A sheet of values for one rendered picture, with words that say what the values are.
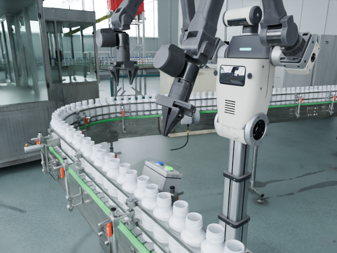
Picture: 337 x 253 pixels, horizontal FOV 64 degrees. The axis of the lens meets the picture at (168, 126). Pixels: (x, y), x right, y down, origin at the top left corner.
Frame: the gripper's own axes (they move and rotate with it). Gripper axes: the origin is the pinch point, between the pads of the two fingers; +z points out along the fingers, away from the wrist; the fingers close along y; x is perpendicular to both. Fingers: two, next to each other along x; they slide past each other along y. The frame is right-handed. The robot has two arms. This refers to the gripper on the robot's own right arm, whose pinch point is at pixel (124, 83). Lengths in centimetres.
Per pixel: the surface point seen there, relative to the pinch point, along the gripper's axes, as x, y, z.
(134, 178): 34.3, 15.8, 24.7
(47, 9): -455, -87, -83
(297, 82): -216, -551, 58
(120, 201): 27.7, 17.6, 35.0
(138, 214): 39, 18, 34
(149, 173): 23.3, 3.3, 30.8
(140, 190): 39.1, 16.6, 26.2
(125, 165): 25.4, 14.0, 24.1
